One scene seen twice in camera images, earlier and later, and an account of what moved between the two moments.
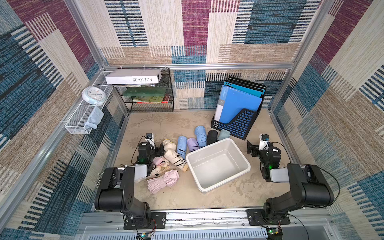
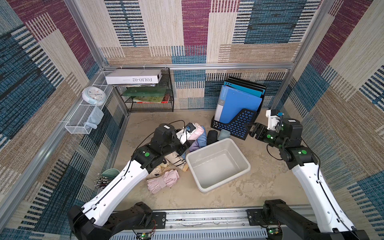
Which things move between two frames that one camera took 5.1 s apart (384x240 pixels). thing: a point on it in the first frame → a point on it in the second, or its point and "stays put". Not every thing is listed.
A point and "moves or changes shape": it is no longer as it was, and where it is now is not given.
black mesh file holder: (240, 125) stays put
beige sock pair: (176, 160) stays put
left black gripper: (157, 154) → (183, 147)
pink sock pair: (155, 185) stays put
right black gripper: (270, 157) → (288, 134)
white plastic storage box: (217, 163) stays put
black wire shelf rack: (159, 98) stays put
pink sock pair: (159, 161) moves or changes shape
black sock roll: (212, 137) stays put
